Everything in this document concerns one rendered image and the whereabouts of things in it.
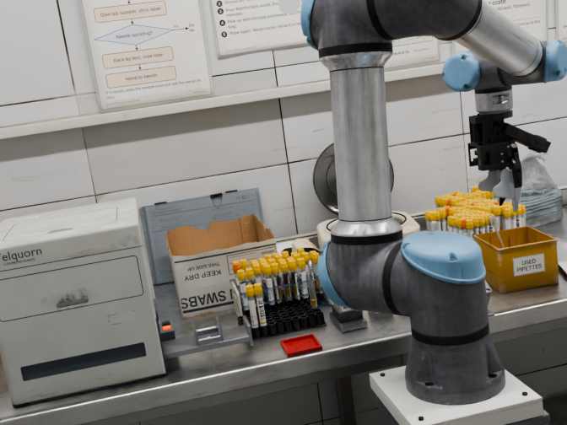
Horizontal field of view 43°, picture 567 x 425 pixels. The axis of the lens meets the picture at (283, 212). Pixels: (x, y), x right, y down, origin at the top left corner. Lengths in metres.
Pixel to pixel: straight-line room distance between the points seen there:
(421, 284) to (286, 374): 0.41
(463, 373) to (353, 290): 0.21
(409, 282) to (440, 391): 0.16
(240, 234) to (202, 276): 0.31
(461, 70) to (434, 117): 0.68
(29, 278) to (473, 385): 0.76
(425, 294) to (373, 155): 0.23
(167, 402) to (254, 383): 0.16
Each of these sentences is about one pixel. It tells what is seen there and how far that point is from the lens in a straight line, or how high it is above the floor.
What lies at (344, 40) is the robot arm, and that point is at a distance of 1.11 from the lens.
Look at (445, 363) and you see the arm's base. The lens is 1.10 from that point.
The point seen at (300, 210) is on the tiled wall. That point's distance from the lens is 2.01.
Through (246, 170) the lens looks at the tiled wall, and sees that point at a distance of 1.96.
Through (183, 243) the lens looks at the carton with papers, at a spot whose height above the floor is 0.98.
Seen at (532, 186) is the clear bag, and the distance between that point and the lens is 2.07.
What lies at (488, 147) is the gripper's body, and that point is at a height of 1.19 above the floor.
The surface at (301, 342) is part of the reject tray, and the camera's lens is 1.43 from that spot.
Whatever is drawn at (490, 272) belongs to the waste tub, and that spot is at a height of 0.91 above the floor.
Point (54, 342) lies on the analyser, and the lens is 1.37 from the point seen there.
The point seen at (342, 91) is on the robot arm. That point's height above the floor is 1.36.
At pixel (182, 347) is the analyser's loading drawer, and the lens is 1.40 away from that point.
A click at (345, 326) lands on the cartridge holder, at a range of 1.46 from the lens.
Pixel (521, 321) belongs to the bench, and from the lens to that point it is 1.53.
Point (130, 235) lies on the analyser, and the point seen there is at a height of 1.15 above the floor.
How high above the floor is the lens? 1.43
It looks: 13 degrees down
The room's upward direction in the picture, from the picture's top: 8 degrees counter-clockwise
